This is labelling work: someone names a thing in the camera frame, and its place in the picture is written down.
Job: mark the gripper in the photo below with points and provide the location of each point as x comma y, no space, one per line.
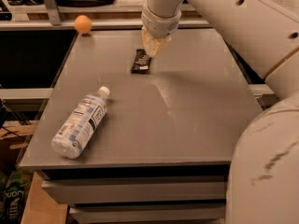
159,26

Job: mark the black rxbar chocolate wrapper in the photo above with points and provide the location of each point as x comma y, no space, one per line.
141,64

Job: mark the orange fruit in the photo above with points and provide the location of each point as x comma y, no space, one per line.
83,24

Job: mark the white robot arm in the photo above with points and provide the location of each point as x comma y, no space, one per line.
263,183

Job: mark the grey drawer cabinet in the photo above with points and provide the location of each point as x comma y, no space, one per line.
163,149

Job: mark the clear plastic water bottle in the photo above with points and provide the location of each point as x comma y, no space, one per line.
78,129

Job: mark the green nestle water pack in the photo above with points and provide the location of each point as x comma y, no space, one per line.
15,195

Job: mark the brown cardboard box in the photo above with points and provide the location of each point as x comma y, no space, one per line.
40,208

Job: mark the metal shelf rail frame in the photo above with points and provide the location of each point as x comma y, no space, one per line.
120,14

